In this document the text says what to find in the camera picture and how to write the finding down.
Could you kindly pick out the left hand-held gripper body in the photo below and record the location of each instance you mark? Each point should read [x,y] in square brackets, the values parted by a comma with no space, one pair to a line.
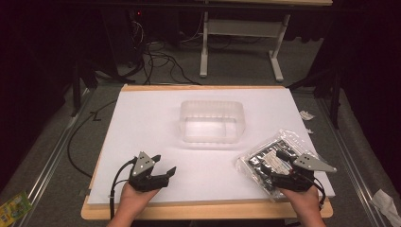
[143,179]

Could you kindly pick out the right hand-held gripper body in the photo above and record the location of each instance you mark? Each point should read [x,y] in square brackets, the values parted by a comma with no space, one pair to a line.
[298,179]

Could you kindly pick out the clear plastic bag black contents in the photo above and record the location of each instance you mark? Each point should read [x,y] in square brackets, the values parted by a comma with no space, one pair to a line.
[263,159]

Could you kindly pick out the clear plastic container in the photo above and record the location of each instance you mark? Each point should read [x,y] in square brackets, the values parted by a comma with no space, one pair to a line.
[211,121]

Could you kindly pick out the person's left hand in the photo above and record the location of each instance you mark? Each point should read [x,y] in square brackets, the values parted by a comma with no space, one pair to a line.
[135,198]

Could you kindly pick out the person's right hand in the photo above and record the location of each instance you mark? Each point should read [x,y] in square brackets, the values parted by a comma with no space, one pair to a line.
[302,200]

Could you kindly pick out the white foam board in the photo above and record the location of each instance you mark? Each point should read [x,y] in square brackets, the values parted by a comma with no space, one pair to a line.
[157,126]

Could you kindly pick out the small white paper scrap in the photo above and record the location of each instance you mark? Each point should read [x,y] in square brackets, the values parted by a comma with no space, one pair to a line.
[309,130]

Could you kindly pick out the large white paper scrap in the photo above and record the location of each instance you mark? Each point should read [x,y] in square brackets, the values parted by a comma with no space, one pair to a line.
[306,115]

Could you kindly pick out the wooden table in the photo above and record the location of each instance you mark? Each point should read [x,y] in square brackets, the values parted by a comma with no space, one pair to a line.
[195,212]

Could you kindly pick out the black metal stand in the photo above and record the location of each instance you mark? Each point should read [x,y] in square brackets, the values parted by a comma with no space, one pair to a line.
[76,88]
[335,97]

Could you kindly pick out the crumpled white cloth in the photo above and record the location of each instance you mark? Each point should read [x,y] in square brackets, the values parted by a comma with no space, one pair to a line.
[387,205]

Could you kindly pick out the black computer tower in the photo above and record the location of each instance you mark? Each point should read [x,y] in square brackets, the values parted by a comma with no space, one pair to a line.
[126,34]

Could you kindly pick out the green yellow packet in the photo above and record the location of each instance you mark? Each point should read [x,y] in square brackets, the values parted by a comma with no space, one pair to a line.
[14,208]

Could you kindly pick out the metal floor rail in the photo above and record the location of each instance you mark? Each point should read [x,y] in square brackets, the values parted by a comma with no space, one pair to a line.
[353,164]
[53,154]

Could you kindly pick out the white metal desk frame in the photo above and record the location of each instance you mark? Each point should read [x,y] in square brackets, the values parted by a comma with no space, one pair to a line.
[242,28]

